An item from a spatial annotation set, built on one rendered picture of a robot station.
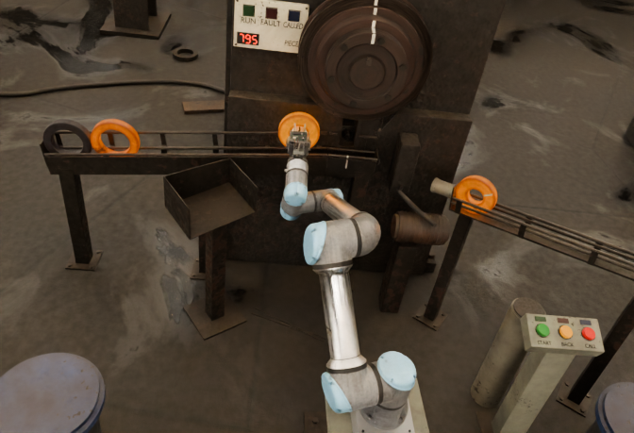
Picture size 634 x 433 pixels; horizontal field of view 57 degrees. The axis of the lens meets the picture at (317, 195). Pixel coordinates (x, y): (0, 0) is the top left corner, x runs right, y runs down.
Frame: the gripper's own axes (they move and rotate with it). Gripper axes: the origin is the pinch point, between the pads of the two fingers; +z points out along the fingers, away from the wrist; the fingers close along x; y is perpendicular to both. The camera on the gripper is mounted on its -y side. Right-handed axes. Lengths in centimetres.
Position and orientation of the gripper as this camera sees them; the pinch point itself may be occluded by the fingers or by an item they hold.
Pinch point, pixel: (299, 127)
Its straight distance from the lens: 215.9
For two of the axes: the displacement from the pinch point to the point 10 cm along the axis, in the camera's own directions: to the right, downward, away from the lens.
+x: -9.9, -0.8, -0.6
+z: 0.2, -8.0, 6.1
